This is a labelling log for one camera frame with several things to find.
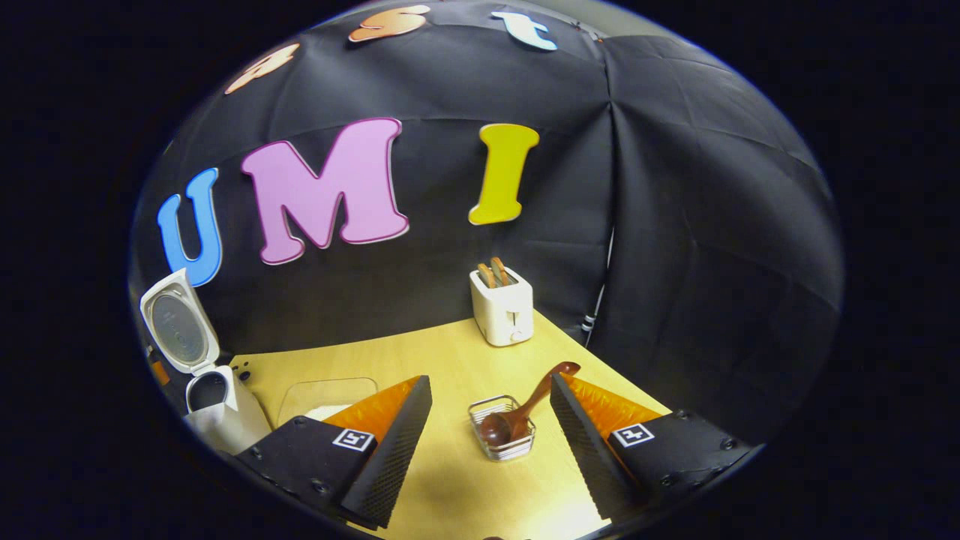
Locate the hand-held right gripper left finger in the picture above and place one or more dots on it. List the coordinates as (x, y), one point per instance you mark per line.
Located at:
(394, 450)

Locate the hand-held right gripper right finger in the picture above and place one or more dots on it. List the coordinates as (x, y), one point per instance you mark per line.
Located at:
(581, 450)

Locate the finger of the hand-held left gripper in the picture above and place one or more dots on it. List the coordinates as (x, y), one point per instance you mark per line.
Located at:
(158, 373)

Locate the brown wooden spoon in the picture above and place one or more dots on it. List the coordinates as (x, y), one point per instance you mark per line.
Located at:
(536, 397)

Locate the white rice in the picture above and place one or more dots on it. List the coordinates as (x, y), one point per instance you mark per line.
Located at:
(326, 412)

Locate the white rice cooker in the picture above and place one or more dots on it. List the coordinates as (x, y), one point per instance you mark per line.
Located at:
(232, 420)

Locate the clear plastic container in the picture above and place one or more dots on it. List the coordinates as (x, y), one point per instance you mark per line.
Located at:
(330, 391)

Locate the white toaster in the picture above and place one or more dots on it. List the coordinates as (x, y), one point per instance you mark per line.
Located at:
(502, 315)

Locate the black backdrop cloth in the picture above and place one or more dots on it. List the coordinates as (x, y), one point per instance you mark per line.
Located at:
(450, 285)

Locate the toast slice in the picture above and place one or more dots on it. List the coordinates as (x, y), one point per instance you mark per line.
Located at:
(500, 271)
(486, 275)

